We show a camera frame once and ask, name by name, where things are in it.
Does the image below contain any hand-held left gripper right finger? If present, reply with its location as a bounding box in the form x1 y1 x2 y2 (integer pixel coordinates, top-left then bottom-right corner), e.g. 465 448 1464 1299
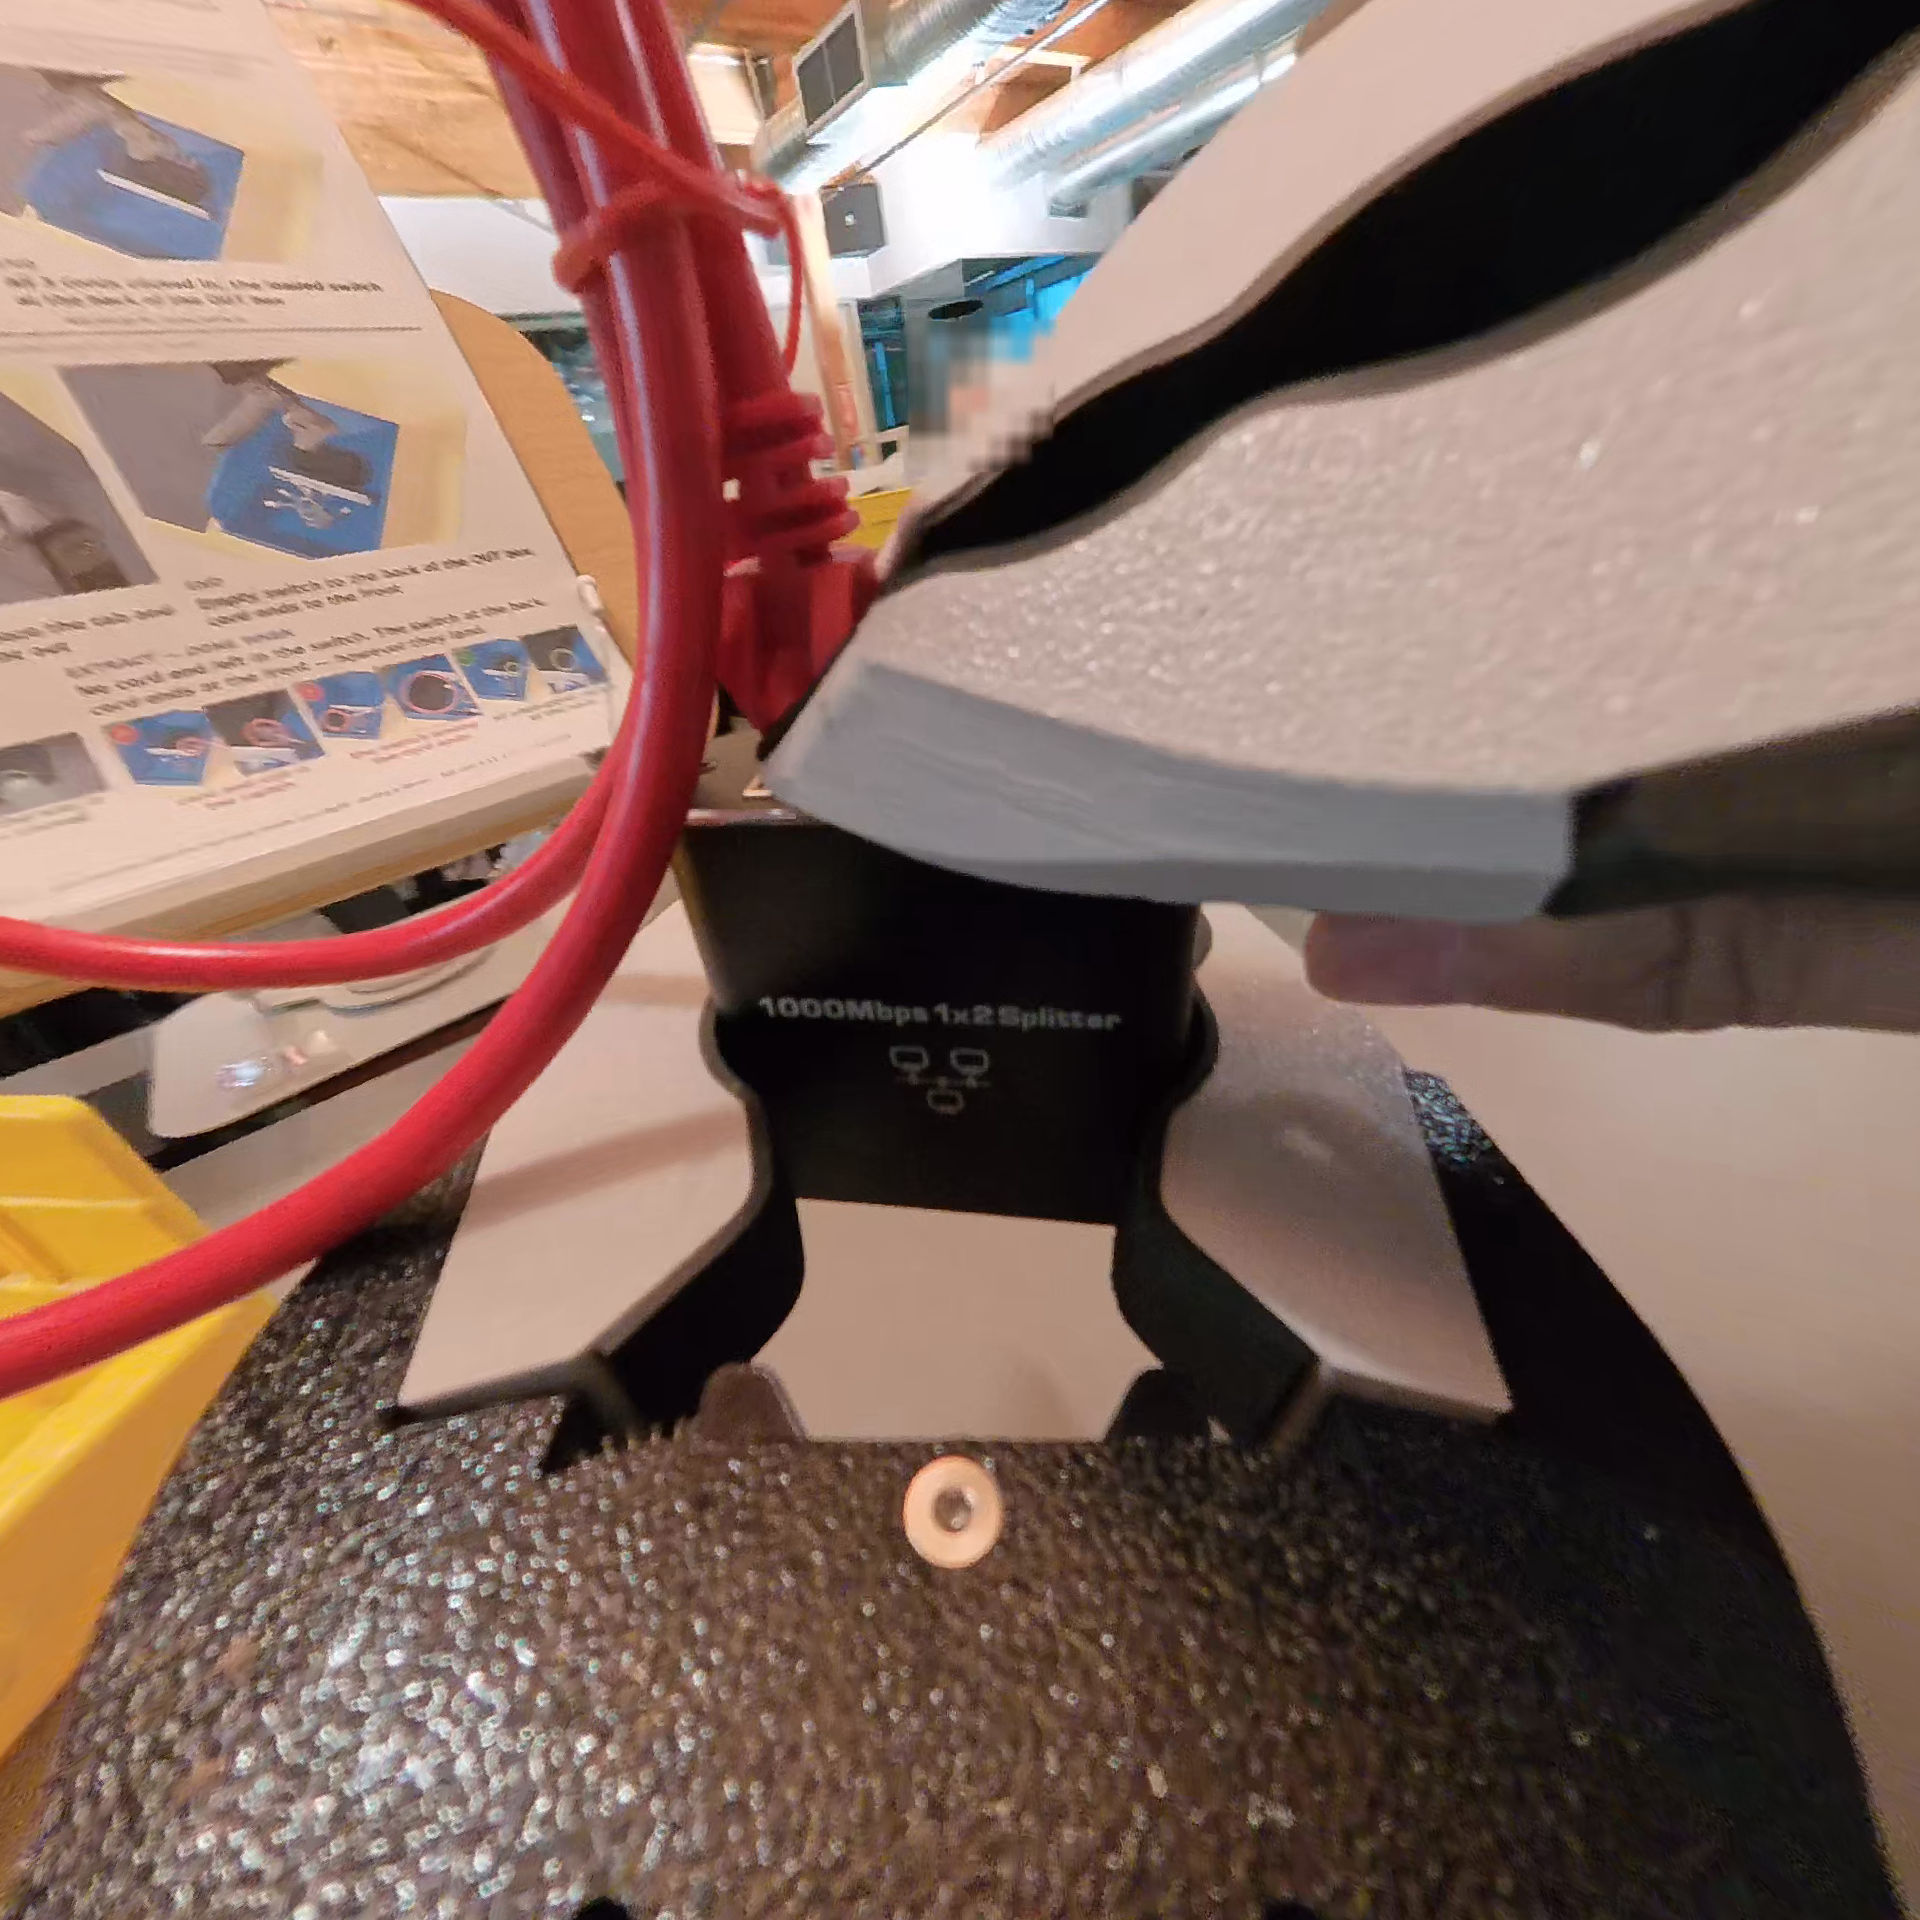
1117 901 1517 1456

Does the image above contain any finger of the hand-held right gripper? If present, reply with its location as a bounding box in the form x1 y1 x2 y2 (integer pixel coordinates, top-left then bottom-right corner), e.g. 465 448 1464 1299
878 0 1920 578
761 58 1920 922

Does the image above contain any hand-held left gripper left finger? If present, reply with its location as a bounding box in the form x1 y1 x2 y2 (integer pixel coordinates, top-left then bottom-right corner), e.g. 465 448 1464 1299
394 901 805 1425

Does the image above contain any black ethernet splitter box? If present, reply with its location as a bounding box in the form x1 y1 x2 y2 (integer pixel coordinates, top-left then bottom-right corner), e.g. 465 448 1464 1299
680 801 1217 1224

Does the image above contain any yellow plastic bin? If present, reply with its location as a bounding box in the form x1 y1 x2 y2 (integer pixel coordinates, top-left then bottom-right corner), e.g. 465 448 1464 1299
0 1094 283 1757

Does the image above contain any red ethernet cable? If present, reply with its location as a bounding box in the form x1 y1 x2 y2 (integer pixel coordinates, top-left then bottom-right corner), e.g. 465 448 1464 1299
0 0 890 1400

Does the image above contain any person's right hand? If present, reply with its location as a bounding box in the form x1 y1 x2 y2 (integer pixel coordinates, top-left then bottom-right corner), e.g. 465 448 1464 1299
1304 883 1920 1039

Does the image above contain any wooden instruction board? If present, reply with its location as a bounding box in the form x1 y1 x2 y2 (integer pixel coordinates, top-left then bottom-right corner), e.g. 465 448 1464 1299
0 287 650 1023

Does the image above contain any printed instruction sheet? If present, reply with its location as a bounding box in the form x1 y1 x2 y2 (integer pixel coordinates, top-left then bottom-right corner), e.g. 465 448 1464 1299
0 0 641 915

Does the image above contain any silver ventilation duct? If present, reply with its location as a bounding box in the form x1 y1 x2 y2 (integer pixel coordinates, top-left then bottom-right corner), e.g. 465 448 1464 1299
749 0 1353 213

